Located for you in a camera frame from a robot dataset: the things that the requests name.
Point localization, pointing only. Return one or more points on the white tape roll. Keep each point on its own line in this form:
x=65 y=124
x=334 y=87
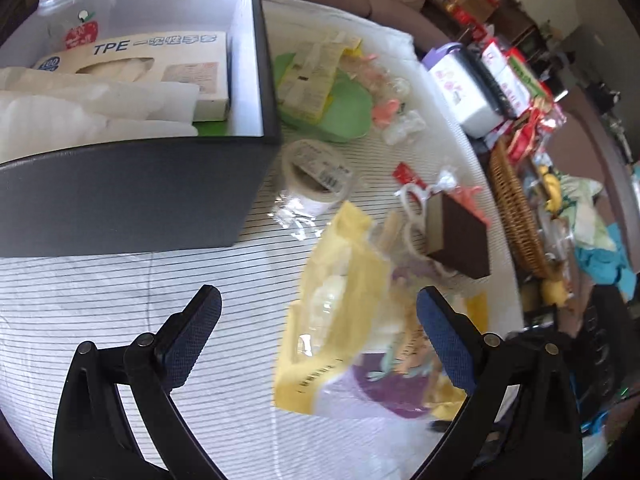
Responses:
x=314 y=176

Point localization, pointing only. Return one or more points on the red snack bags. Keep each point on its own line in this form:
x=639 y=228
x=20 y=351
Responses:
x=535 y=115

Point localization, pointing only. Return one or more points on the white tissue box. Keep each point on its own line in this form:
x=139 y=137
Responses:
x=469 y=107

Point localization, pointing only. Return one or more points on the purple plastic plate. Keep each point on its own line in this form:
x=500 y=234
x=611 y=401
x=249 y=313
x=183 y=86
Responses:
x=395 y=366

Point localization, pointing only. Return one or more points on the green plastic plate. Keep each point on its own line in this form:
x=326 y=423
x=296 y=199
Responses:
x=316 y=95

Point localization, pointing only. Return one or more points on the brown sanding sponge block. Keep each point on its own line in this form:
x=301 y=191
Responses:
x=455 y=238

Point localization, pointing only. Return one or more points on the bananas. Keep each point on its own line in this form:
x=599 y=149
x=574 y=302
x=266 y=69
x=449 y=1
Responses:
x=552 y=185

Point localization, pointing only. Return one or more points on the white rubber glove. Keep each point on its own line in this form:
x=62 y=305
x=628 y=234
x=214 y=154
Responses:
x=42 y=112

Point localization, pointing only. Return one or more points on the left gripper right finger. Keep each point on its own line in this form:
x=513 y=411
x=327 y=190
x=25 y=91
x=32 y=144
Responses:
x=543 y=440

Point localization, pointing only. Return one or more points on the TPE glove box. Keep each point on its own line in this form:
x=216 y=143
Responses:
x=191 y=57

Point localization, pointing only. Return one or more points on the striped white tablecloth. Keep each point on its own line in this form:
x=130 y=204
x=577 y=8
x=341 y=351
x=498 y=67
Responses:
x=50 y=305

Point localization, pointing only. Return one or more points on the yellow clear packaged bag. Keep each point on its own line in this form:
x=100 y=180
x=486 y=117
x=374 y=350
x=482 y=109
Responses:
x=344 y=282

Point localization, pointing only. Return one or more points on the wicker basket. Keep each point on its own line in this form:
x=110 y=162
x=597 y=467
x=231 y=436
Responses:
x=517 y=217

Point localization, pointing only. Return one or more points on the white plastic scissors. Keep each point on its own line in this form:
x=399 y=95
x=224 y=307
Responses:
x=413 y=200

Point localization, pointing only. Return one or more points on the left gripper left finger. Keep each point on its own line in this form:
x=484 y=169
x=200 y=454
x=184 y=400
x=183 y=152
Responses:
x=92 y=436

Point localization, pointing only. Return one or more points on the black storage box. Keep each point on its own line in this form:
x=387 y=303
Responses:
x=154 y=195

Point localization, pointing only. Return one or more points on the clear plastic tub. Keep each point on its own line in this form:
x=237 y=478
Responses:
x=72 y=23

